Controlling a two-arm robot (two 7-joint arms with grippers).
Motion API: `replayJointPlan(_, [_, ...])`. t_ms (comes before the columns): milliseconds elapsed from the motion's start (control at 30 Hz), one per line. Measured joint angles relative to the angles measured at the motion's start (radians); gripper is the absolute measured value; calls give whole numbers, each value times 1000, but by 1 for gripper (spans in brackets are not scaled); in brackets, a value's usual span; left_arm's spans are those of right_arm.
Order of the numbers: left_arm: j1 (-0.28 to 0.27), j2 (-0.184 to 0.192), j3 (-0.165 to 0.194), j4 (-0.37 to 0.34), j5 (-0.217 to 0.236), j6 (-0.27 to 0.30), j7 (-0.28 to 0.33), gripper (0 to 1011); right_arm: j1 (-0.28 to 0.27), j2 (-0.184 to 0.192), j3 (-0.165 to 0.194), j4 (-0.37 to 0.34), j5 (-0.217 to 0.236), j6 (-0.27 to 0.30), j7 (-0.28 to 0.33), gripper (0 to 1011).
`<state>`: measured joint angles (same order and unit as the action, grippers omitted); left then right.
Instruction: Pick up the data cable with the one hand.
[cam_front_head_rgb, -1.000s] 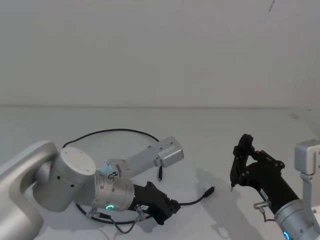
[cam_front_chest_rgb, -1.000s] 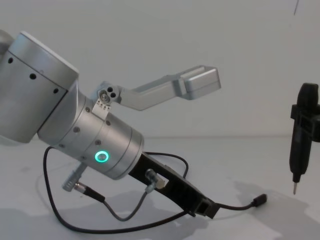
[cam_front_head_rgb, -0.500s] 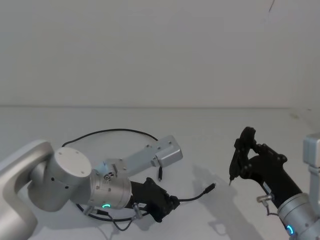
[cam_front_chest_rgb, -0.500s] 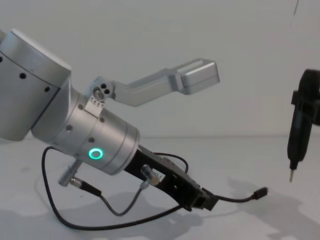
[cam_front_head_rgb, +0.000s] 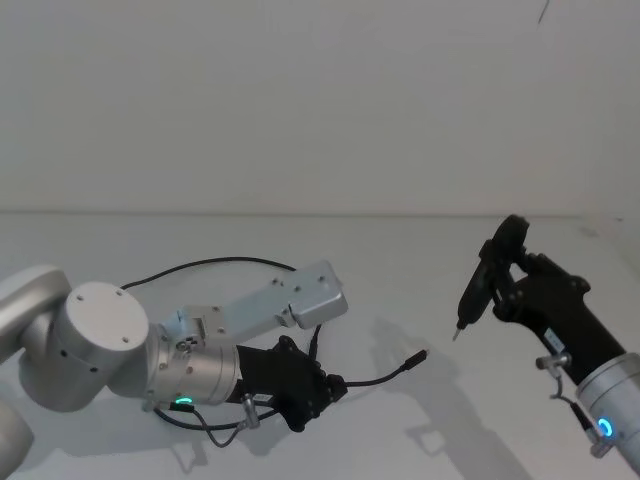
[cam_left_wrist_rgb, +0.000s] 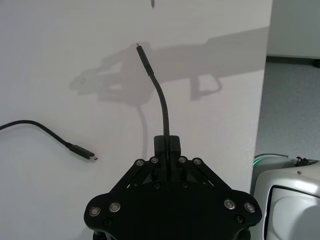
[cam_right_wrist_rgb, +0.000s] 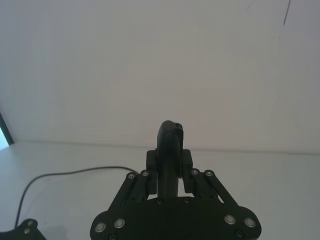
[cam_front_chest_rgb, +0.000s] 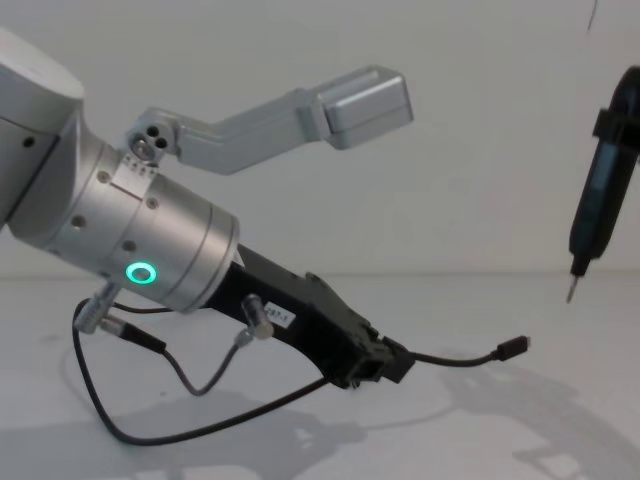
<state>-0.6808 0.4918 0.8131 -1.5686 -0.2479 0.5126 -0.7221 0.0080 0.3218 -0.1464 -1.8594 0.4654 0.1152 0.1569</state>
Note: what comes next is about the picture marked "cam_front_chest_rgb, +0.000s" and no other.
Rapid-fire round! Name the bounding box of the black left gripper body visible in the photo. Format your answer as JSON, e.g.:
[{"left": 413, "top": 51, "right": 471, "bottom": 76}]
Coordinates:
[{"left": 209, "top": 242, "right": 387, "bottom": 389}]

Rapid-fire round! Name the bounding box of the black cable with small plug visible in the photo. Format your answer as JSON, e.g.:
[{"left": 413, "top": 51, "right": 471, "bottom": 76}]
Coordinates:
[{"left": 72, "top": 295, "right": 533, "bottom": 444}]

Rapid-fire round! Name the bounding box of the black electric screwdriver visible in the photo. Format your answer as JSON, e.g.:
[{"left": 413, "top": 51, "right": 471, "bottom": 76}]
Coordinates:
[{"left": 564, "top": 107, "right": 640, "bottom": 305}]

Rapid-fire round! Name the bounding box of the white table cloth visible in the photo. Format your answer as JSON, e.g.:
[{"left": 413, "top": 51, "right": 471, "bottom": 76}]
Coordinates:
[{"left": 0, "top": 272, "right": 640, "bottom": 480}]

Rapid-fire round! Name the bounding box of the thin dark gripper wrist cable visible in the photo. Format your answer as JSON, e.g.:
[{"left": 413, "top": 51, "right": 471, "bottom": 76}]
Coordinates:
[{"left": 73, "top": 279, "right": 275, "bottom": 397}]

